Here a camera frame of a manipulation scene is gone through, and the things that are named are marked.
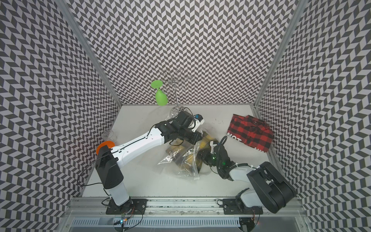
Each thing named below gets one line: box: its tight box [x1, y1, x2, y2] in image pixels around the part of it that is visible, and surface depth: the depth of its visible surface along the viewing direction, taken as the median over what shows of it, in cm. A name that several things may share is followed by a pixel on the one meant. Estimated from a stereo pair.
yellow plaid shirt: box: [165, 132, 216, 174], surface depth 79 cm
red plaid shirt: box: [227, 114, 274, 153], surface depth 100 cm
